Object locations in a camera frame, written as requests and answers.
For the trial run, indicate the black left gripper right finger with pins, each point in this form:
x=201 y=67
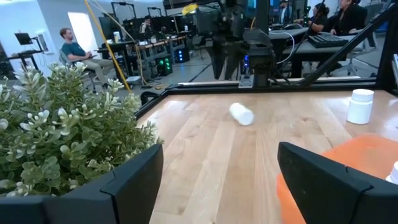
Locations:
x=329 y=193

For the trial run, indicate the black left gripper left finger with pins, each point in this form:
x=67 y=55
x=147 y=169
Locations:
x=130 y=193

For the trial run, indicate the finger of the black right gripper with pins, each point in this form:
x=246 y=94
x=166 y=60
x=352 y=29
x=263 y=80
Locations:
x=233 y=60
x=219 y=60

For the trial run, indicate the white plastic pill bottle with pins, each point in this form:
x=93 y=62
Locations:
x=360 y=107
x=242 y=114
x=393 y=174

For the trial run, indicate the translucent orange plastic basket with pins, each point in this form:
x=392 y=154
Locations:
x=367 y=152

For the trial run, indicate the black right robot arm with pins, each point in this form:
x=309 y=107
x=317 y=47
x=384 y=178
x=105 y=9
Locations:
x=259 y=46

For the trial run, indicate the black monitor on arm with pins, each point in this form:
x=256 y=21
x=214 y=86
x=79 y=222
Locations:
x=23 y=38

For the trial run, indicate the computer tower with blue lights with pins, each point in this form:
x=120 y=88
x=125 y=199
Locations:
x=181 y=55

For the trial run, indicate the computer tower with green lights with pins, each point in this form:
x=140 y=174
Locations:
x=164 y=66

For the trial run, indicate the black workbench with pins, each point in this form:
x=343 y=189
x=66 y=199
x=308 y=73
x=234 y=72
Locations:
x=155 y=43

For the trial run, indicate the person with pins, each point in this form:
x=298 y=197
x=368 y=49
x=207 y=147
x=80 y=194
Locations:
x=351 y=17
x=145 y=28
x=320 y=18
x=284 y=14
x=74 y=51

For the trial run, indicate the grey office desk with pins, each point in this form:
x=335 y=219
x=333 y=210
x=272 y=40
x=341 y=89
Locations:
x=311 y=51

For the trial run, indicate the artificial green leafy plant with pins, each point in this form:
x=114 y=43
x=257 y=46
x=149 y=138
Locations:
x=62 y=130

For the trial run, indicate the black computer keyboard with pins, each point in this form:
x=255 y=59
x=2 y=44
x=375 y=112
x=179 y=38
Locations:
x=326 y=40

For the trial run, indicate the white board panel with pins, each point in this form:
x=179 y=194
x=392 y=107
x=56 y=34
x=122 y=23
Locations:
x=82 y=29

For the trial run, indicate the grey office chair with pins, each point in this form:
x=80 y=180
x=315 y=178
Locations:
x=63 y=59

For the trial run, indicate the black table frame rail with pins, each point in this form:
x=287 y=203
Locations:
x=217 y=88

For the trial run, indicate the black diagonal frame strut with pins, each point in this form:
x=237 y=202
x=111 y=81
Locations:
x=342 y=49

